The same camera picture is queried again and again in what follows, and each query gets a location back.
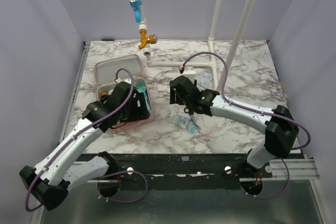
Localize orange brass faucet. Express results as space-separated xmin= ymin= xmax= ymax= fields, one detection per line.
xmin=138 ymin=29 xmax=158 ymax=50

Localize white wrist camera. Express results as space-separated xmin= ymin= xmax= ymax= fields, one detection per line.
xmin=180 ymin=67 xmax=196 ymax=82
xmin=115 ymin=78 xmax=134 ymax=84

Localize small blue white sachet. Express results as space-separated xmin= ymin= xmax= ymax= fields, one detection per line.
xmin=198 ymin=73 xmax=213 ymax=89

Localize metal scissors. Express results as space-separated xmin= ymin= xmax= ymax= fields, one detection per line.
xmin=184 ymin=107 xmax=201 ymax=132

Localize amber bottle orange cap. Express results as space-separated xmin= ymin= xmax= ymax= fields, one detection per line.
xmin=100 ymin=92 xmax=108 ymax=101

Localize blue cotton swab packet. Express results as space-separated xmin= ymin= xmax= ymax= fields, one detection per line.
xmin=137 ymin=84 xmax=152 ymax=114

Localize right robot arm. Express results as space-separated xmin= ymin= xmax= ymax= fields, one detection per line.
xmin=170 ymin=76 xmax=299 ymax=178

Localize clear blue bandage packet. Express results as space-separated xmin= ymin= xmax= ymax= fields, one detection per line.
xmin=176 ymin=115 xmax=196 ymax=134

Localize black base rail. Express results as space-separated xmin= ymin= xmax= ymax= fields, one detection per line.
xmin=97 ymin=152 xmax=272 ymax=190

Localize white PVC pipe frame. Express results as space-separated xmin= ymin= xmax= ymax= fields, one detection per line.
xmin=137 ymin=0 xmax=255 ymax=90

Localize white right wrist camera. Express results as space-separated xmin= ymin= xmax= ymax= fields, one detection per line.
xmin=180 ymin=67 xmax=196 ymax=82

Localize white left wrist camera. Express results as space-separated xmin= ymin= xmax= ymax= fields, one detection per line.
xmin=115 ymin=78 xmax=134 ymax=84

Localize blue valve handle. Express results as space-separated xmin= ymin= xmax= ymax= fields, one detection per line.
xmin=129 ymin=0 xmax=142 ymax=23

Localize pink medicine kit case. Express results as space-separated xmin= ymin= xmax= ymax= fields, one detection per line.
xmin=93 ymin=54 xmax=154 ymax=131

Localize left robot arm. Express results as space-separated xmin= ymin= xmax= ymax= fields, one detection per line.
xmin=19 ymin=79 xmax=150 ymax=212

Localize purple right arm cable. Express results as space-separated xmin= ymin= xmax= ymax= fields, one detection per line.
xmin=180 ymin=51 xmax=312 ymax=200

